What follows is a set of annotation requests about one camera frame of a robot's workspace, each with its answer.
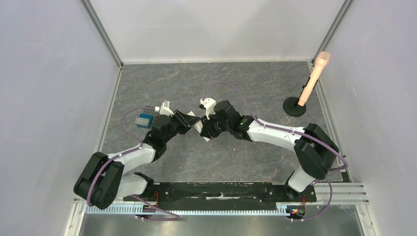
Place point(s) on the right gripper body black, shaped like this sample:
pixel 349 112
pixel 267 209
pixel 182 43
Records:
pixel 209 124

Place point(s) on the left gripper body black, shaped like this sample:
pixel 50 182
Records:
pixel 179 124

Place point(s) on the white remote control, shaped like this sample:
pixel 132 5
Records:
pixel 198 126

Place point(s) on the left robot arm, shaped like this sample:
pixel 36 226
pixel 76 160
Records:
pixel 104 178

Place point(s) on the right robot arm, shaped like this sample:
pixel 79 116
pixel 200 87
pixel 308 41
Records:
pixel 315 150

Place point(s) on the grey lego baseplate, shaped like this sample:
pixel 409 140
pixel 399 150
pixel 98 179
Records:
pixel 150 110

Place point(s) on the blue lego brick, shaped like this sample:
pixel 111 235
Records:
pixel 147 116

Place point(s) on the light grey lego brick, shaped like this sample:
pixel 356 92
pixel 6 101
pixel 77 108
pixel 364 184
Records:
pixel 142 122

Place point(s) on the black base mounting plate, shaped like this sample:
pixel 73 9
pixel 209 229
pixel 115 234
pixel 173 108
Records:
pixel 224 195

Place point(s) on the black microphone stand base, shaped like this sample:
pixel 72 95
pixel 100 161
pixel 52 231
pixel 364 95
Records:
pixel 292 108

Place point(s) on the pink toy microphone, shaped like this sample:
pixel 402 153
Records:
pixel 320 63

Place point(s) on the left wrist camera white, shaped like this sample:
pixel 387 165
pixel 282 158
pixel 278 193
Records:
pixel 164 109

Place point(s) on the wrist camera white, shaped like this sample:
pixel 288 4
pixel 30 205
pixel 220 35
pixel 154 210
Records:
pixel 164 109
pixel 208 105

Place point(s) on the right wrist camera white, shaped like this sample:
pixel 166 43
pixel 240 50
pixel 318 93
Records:
pixel 208 105

